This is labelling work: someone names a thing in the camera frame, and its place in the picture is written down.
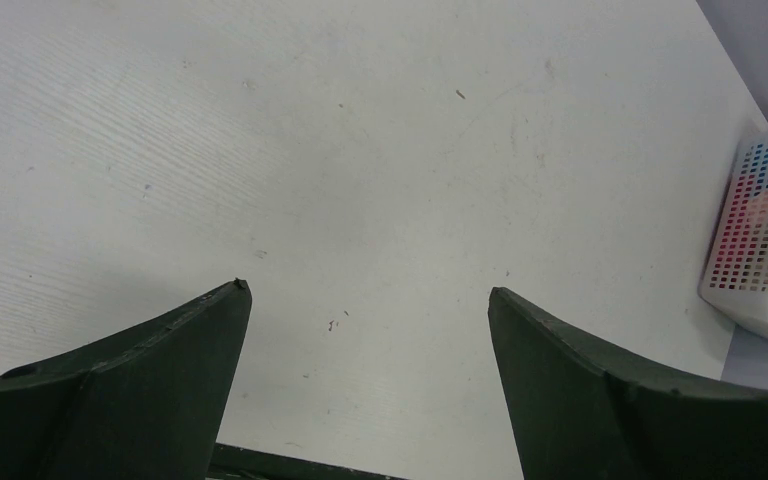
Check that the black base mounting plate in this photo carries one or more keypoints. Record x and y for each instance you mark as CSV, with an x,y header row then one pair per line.
x,y
230,462

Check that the white plastic laundry basket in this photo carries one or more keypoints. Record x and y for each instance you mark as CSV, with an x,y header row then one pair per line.
x,y
735,279

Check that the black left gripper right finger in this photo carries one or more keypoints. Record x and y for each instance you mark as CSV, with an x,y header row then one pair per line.
x,y
581,407

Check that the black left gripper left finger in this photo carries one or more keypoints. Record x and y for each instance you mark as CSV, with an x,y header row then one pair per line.
x,y
144,403

